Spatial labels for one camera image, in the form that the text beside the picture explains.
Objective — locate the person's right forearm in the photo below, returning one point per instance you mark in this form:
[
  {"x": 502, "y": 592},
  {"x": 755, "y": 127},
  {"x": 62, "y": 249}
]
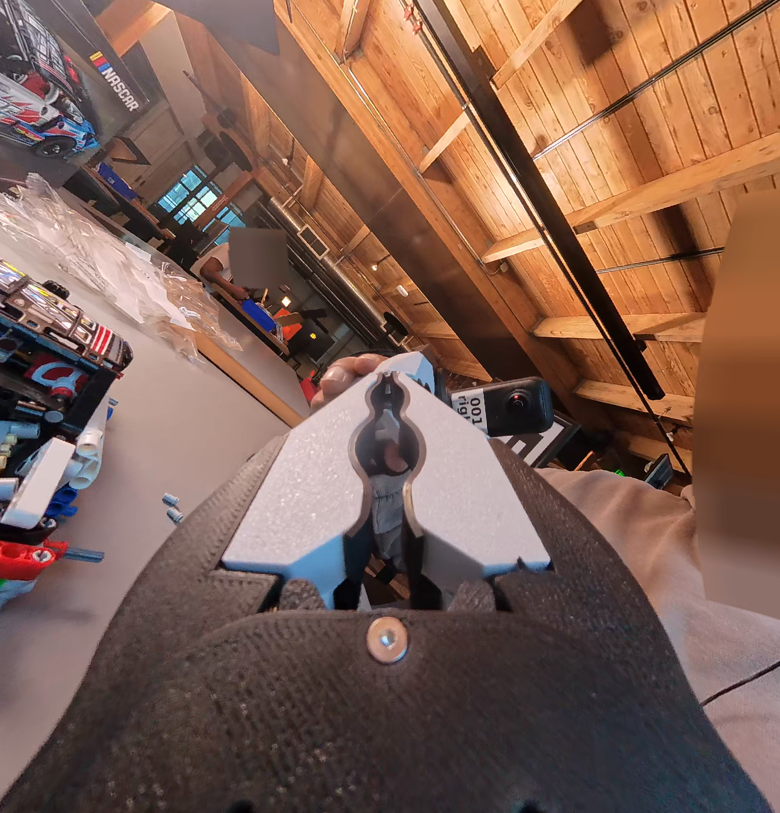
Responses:
[{"x": 386, "y": 514}]

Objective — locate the heap of clear plastic bags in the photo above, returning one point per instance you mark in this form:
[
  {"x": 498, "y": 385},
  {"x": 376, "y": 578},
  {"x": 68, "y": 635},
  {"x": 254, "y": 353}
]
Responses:
[{"x": 110, "y": 273}]

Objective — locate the lego set cardboard box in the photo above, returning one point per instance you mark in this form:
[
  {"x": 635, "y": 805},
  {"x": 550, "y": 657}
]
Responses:
[{"x": 40, "y": 76}]

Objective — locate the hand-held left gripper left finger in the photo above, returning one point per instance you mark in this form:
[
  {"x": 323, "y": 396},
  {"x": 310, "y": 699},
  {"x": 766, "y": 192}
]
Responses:
[{"x": 301, "y": 502}]

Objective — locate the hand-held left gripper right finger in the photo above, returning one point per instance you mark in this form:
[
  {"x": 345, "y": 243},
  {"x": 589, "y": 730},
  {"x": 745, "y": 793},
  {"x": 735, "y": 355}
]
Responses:
[{"x": 479, "y": 502}]

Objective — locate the partly built lego car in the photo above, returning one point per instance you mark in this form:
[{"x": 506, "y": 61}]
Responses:
[{"x": 40, "y": 381}]

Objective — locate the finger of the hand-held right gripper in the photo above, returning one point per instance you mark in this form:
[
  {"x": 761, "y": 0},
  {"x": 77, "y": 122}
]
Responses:
[{"x": 415, "y": 367}]

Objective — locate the blue plastic bin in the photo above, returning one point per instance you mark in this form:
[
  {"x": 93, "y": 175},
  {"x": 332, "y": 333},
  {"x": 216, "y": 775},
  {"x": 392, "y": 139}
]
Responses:
[{"x": 259, "y": 314}]

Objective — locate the black white marker sign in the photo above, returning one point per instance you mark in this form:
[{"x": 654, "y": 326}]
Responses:
[{"x": 542, "y": 448}]

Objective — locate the person's right hand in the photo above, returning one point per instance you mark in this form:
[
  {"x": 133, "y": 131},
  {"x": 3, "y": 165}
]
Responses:
[{"x": 336, "y": 378}]

